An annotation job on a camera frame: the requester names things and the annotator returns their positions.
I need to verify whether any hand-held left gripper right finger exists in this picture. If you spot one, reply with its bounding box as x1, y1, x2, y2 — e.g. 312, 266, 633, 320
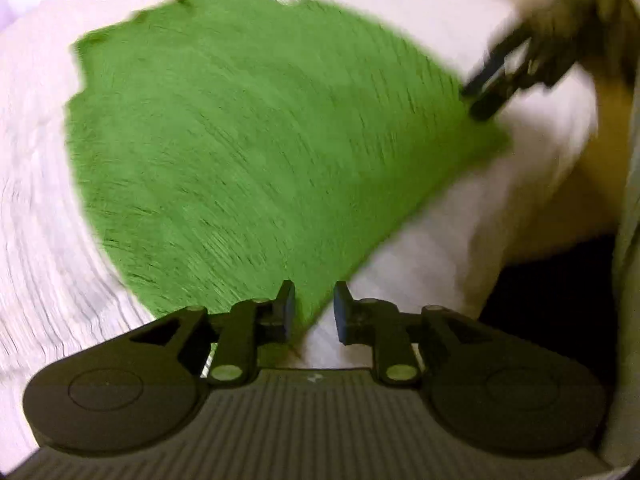
333, 280, 501, 388

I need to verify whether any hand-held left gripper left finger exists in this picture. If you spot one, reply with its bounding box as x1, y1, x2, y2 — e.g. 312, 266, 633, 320
129, 280, 297, 387

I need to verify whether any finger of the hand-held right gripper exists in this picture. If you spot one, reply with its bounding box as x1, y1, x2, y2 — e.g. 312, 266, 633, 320
459, 25, 533, 102
470, 60, 546, 122

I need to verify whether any green knitted sweater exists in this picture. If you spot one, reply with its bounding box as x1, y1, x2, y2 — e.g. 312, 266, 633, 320
64, 0, 513, 356

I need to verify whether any bed with striped white sheet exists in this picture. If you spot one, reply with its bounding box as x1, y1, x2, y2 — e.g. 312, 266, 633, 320
0, 0, 616, 466

